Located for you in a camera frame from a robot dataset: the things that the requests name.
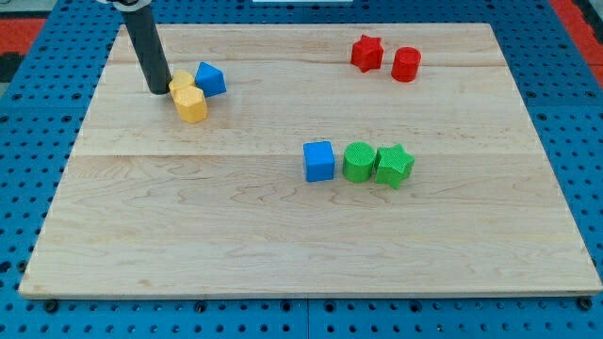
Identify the green cylinder block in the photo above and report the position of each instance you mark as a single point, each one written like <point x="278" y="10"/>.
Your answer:
<point x="359" y="158"/>

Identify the red cylinder block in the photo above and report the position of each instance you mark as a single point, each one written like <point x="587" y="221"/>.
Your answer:
<point x="406" y="63"/>

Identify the wooden board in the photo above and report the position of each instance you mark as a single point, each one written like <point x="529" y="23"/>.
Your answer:
<point x="151" y="207"/>

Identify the yellow pentagon block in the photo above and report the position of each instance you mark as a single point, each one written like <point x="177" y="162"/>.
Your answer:
<point x="181" y="79"/>

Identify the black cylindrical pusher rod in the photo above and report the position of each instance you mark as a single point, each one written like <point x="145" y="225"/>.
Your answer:
<point x="141" y="27"/>

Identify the blue triangle block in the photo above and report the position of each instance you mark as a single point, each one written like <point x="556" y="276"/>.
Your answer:
<point x="210" y="80"/>

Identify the green star block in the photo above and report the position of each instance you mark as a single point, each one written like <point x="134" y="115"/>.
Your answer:
<point x="393" y="165"/>

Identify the red star block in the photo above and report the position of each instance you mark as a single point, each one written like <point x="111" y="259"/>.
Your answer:
<point x="367" y="53"/>

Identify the yellow hexagon block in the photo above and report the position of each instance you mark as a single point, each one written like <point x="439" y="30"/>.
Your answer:
<point x="190" y="104"/>

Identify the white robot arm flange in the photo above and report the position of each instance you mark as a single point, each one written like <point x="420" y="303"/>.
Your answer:
<point x="125" y="2"/>

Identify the blue cube block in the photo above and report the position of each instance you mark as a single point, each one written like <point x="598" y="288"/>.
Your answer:
<point x="319" y="161"/>

